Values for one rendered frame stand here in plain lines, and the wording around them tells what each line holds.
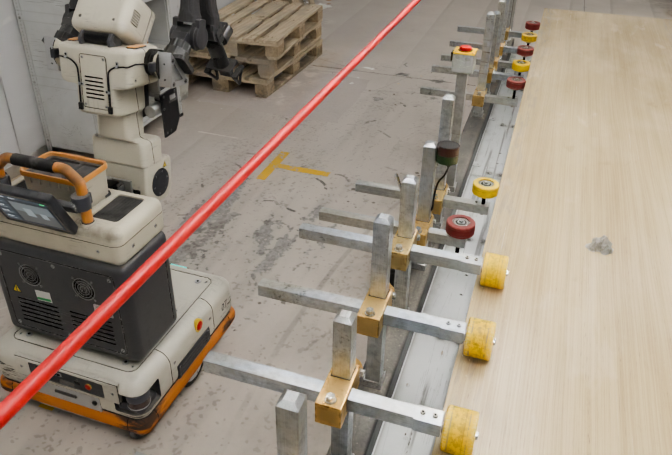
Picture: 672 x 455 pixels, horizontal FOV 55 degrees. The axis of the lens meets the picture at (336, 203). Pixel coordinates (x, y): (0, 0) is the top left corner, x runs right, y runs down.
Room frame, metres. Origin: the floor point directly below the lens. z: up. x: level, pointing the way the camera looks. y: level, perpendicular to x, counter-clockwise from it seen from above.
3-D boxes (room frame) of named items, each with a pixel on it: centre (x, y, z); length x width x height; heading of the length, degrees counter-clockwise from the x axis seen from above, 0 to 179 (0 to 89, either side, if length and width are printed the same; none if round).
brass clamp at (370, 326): (1.10, -0.09, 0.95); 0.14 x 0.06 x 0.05; 162
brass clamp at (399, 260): (1.34, -0.17, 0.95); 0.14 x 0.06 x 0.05; 162
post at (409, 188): (1.36, -0.18, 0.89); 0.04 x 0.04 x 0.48; 72
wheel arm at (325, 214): (1.58, -0.16, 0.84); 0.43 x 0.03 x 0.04; 72
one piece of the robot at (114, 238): (1.80, 0.84, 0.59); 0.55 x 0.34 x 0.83; 71
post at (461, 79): (2.08, -0.42, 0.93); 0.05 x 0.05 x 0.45; 72
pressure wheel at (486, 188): (1.75, -0.46, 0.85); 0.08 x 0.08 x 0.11
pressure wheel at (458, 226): (1.52, -0.35, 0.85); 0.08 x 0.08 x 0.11
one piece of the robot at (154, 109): (2.16, 0.71, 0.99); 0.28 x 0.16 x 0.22; 71
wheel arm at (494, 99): (2.76, -0.59, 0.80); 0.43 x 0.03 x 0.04; 72
